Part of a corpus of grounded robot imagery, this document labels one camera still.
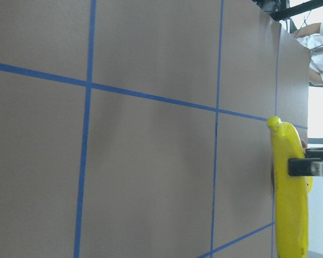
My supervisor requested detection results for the brown paper table mat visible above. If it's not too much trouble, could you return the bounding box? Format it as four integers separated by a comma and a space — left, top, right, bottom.
0, 1, 309, 257

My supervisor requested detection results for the person in white t-shirt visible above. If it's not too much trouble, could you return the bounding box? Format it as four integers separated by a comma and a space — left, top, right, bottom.
292, 22, 323, 87

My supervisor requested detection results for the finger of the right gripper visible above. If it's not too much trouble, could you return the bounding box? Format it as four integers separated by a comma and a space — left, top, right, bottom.
305, 147, 323, 159
288, 158, 323, 177

